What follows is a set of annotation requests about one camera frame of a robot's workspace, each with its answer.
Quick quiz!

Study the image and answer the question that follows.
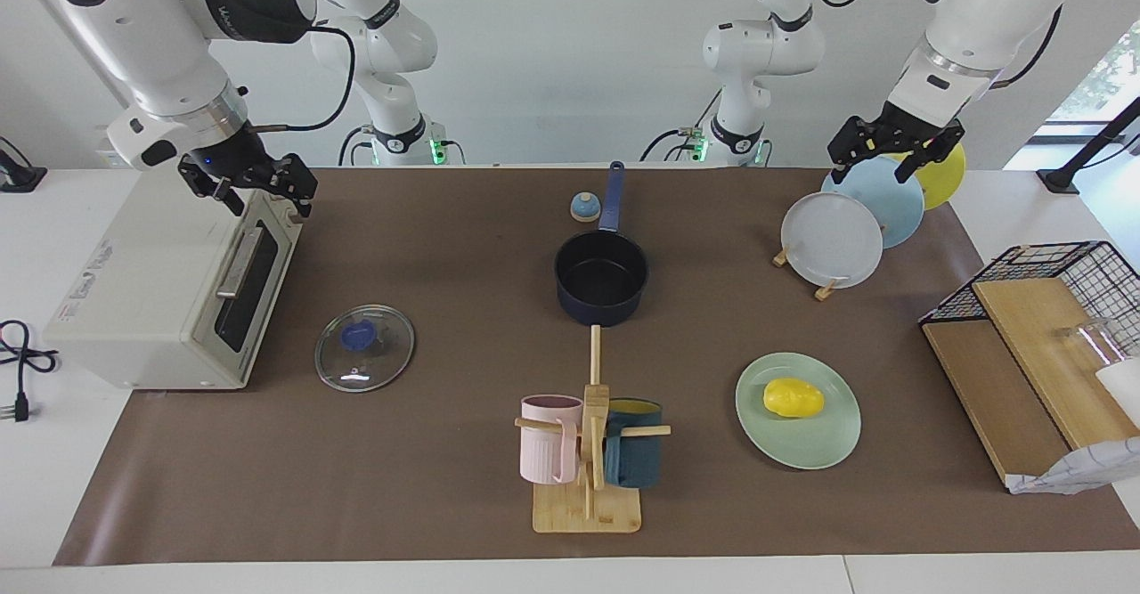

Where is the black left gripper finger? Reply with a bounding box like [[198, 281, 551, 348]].
[[894, 119, 968, 185], [827, 116, 884, 189]]

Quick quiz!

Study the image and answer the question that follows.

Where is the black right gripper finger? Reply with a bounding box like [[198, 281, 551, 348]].
[[261, 153, 320, 220], [177, 155, 248, 218]]

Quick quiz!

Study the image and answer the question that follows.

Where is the glass lid with blue knob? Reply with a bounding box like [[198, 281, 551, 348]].
[[314, 305, 416, 394]]

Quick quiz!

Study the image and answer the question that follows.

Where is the yellow lemon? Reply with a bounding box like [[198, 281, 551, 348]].
[[763, 378, 825, 419]]

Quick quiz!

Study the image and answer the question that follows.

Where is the yellow plate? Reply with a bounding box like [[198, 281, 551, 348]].
[[882, 142, 967, 212]]

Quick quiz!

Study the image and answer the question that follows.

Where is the light blue plate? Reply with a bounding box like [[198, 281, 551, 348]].
[[821, 159, 926, 249]]

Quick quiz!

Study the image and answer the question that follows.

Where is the grey plate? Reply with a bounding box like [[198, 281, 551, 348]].
[[781, 191, 884, 289]]

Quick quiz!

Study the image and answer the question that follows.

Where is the wooden plate rack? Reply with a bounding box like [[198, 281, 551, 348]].
[[772, 251, 847, 302]]

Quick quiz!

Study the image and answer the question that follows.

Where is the pale green plate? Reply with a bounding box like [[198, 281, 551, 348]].
[[736, 352, 862, 470]]

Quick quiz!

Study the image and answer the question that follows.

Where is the beige toaster oven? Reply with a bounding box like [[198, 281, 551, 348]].
[[43, 167, 304, 391]]

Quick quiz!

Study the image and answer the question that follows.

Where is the black clamp stand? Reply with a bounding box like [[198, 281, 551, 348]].
[[1036, 95, 1140, 194]]

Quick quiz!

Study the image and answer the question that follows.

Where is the black table clamp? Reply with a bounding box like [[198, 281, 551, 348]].
[[0, 135, 47, 192]]

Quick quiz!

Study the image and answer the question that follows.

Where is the light wooden cutting board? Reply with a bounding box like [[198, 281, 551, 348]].
[[971, 277, 1140, 451]]

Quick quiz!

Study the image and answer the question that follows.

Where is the dark wooden cutting board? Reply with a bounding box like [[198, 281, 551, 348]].
[[922, 318, 1070, 488]]

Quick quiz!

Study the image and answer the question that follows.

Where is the clear glass cup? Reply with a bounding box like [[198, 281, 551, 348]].
[[1055, 318, 1128, 372]]

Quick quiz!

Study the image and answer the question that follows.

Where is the dark blue saucepan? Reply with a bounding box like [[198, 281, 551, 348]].
[[554, 161, 649, 328]]

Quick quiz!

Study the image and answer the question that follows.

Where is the white cup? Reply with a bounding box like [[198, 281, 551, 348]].
[[1095, 358, 1140, 427]]

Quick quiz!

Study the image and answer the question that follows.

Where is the brown table mat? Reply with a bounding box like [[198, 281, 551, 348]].
[[53, 167, 1140, 566]]

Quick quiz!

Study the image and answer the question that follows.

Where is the white patterned cloth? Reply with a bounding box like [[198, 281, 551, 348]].
[[1006, 436, 1140, 495]]

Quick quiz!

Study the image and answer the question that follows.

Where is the pink mug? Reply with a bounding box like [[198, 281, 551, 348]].
[[520, 395, 584, 485]]

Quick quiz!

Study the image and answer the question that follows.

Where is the teal mug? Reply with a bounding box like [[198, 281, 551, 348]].
[[604, 398, 664, 489]]

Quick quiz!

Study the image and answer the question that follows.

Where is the wooden mug rack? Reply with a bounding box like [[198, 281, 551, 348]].
[[515, 325, 672, 534]]

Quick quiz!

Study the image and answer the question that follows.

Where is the black base cable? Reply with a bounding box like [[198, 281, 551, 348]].
[[639, 128, 709, 164], [337, 126, 375, 166]]

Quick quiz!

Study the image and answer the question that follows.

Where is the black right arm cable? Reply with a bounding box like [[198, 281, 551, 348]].
[[248, 26, 357, 134]]

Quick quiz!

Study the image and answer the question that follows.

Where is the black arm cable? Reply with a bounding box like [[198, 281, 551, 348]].
[[989, 6, 1065, 89], [248, 26, 357, 134]]

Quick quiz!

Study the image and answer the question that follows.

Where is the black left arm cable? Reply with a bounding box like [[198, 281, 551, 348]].
[[989, 6, 1065, 89]]

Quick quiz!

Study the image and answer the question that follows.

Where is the black wire basket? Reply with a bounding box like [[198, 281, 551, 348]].
[[919, 240, 1140, 359]]

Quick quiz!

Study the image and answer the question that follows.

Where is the black power cable with plug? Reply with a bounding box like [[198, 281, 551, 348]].
[[0, 320, 61, 423]]

